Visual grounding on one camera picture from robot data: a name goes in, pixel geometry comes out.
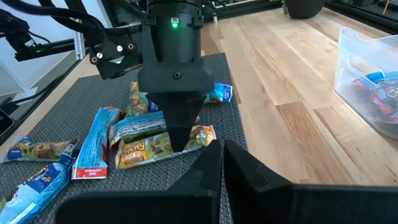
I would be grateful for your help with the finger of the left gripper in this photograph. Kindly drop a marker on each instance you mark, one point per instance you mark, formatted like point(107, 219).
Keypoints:
point(169, 112)
point(189, 115)

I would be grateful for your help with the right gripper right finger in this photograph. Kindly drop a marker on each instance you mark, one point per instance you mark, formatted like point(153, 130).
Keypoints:
point(280, 205)

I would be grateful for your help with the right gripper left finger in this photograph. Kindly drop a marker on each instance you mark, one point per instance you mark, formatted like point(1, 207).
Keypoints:
point(174, 208)

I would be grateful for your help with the green chewy granola bar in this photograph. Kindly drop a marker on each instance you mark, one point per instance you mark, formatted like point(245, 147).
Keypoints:
point(140, 152)
point(136, 99)

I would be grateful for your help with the blue red chocolate chip bar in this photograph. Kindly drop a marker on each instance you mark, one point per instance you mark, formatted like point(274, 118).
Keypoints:
point(382, 107)
point(377, 81)
point(222, 92)
point(93, 146)
point(136, 126)

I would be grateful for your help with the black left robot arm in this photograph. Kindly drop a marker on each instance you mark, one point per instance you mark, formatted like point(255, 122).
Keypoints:
point(174, 37)

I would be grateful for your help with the grey woven placemat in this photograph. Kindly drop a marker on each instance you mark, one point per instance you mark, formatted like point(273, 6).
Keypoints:
point(93, 93)

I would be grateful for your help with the dark blue oatmeal raisin bar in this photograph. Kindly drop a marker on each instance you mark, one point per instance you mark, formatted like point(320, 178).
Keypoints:
point(34, 193)
point(40, 151)

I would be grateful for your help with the clear plastic bin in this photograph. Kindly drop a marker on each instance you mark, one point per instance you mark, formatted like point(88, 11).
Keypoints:
point(351, 62)

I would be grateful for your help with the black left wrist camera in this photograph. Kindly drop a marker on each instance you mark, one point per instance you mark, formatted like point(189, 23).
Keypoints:
point(115, 59)

